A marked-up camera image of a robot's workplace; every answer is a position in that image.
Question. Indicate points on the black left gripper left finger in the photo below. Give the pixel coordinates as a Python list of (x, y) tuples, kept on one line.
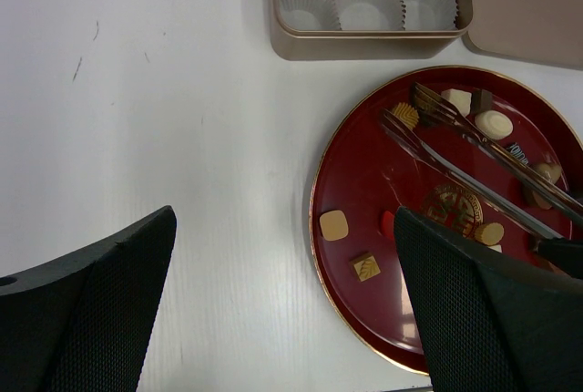
[(82, 322)]

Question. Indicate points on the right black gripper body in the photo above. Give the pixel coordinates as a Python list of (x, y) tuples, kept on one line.
[(565, 254)]

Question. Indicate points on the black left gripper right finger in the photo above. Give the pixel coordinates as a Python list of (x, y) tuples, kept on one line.
[(487, 321)]

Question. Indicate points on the metal serving tongs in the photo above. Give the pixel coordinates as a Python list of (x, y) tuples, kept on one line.
[(451, 144)]

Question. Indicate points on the gold ribbed round chocolate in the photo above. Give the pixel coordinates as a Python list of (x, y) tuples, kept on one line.
[(407, 114)]

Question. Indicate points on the brown oval chocolate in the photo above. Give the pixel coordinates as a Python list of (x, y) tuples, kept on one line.
[(533, 199)]

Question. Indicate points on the white rectangular chocolate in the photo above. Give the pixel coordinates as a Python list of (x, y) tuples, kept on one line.
[(497, 248)]

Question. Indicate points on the caramel cylinder chocolate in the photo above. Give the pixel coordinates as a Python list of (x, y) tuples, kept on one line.
[(489, 234)]

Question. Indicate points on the black wrapped chocolate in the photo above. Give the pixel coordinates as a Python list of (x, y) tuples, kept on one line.
[(516, 151)]

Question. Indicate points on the gold leaf square chocolate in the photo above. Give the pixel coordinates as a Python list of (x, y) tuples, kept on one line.
[(365, 267)]

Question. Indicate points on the red oval chocolate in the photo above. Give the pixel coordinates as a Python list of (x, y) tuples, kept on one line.
[(387, 225)]

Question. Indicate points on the white oval chocolate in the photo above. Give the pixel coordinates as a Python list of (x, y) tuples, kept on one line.
[(494, 124)]

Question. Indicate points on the brown square chocolate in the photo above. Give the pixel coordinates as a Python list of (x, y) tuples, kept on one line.
[(481, 100)]

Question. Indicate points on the tan rounded square chocolate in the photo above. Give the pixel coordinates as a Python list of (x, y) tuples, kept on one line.
[(334, 225)]

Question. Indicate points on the white square chocolate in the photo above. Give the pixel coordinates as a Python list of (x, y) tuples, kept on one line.
[(459, 98)]

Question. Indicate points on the red round tray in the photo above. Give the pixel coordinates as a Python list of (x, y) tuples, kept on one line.
[(364, 173)]

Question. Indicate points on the gold tin lid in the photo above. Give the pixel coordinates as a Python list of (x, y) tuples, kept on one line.
[(546, 32)]

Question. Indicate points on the gold tin box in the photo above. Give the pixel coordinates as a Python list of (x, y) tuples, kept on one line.
[(303, 30)]

